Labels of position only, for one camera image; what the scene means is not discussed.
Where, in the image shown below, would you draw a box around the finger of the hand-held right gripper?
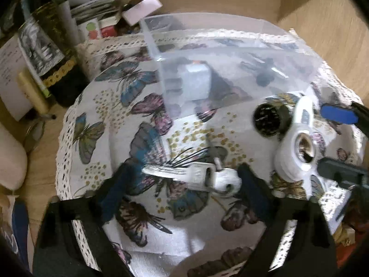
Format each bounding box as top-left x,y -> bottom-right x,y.
317,157 -> 369,189
320,99 -> 369,127

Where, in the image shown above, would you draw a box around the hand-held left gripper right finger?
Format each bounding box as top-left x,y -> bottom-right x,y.
235,163 -> 338,277

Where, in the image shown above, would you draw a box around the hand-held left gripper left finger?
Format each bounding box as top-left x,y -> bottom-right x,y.
33,163 -> 137,277

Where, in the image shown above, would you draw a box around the white plastic key fob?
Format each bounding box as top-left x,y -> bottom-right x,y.
206,156 -> 243,198

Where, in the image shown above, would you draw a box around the white lamp socket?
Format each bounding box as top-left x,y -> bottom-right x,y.
274,94 -> 320,185

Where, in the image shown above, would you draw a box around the clear plastic container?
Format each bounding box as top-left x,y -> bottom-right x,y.
140,13 -> 323,119

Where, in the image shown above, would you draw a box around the butterfly printed lace cloth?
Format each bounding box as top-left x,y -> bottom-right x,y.
56,29 -> 366,277

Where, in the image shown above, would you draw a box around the black round dial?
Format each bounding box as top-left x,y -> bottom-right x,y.
253,102 -> 292,137

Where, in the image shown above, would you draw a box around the black object in container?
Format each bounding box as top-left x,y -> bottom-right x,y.
241,58 -> 289,88

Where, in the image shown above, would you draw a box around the blue cloth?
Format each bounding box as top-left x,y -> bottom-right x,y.
11,199 -> 31,270

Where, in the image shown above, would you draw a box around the beige cushion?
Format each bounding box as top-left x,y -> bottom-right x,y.
0,121 -> 29,191

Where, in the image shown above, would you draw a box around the white charger adapter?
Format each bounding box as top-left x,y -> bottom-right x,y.
164,62 -> 212,104

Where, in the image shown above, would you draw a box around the pale yellow tube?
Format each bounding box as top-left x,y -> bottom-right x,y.
16,71 -> 50,115

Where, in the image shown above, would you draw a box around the white handwritten paper note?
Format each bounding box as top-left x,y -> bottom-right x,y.
0,36 -> 33,122

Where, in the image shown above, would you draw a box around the dark labelled glass bottle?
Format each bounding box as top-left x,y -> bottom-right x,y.
17,1 -> 90,108

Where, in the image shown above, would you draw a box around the red box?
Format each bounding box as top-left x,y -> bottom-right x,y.
99,16 -> 122,39

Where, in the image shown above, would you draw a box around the white box with fruit print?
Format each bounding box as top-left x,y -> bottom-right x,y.
76,17 -> 101,44

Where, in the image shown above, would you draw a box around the pink box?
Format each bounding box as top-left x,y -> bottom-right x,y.
121,0 -> 163,26

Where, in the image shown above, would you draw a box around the stack of booklets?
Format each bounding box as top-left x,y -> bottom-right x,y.
71,0 -> 125,18

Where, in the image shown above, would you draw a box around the wire-rimmed eyeglasses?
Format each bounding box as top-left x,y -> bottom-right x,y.
22,115 -> 57,154

